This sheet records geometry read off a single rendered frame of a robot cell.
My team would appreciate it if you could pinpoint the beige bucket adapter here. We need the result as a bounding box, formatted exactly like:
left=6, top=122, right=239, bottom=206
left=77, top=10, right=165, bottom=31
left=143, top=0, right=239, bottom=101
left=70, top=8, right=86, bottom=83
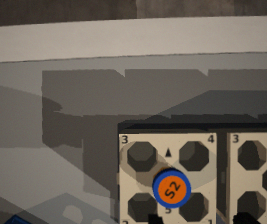
left=117, top=129, right=217, bottom=224
left=208, top=128, right=267, bottom=224

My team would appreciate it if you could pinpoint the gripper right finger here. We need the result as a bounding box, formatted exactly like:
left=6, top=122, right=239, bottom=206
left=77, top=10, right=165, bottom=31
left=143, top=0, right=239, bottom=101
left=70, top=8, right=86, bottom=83
left=233, top=212, right=261, bottom=224

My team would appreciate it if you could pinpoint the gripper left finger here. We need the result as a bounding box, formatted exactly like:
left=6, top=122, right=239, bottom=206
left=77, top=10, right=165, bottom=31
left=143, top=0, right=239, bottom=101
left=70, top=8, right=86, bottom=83
left=148, top=214, right=164, bottom=224

